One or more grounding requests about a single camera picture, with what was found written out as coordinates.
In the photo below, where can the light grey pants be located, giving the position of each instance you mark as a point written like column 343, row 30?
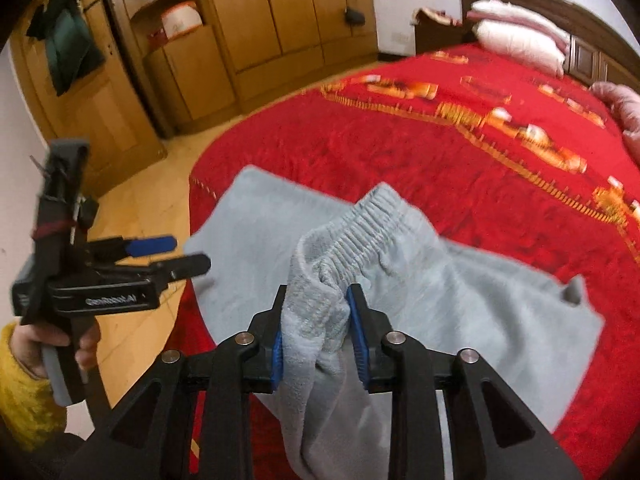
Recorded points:
column 267, row 233

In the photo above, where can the dark wooden nightstand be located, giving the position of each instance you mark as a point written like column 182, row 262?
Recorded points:
column 431, row 37

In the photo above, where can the white lower pillow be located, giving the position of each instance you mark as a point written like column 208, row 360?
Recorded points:
column 524, row 45

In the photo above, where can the black object on wardrobe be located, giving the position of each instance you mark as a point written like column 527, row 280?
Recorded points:
column 354, row 17

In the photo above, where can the wooden wardrobe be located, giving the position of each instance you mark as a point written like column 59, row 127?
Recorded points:
column 246, row 54

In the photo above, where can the dark green hanging garment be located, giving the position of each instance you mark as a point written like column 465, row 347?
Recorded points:
column 71, row 51

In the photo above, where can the dark wooden headboard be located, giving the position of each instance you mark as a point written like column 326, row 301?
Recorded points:
column 597, row 52

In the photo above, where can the white box on shelf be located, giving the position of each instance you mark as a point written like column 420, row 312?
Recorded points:
column 181, row 19

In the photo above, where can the pink upper pillow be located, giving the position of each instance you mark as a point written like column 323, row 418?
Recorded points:
column 506, row 12

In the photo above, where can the pink checked duvet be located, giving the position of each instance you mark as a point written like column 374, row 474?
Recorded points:
column 624, row 104

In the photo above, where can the left hand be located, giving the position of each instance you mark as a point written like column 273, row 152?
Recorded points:
column 27, row 340

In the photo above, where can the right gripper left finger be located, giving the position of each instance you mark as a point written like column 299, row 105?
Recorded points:
column 188, row 417

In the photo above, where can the red patterned bedspread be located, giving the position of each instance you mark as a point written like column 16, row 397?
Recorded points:
column 499, row 157

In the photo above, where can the folded cloth on nightstand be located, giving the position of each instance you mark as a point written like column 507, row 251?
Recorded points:
column 425, row 15

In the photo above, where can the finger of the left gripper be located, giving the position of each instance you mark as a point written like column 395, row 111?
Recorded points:
column 181, row 268
column 150, row 246

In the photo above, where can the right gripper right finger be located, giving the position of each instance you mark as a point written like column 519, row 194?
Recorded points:
column 453, row 416

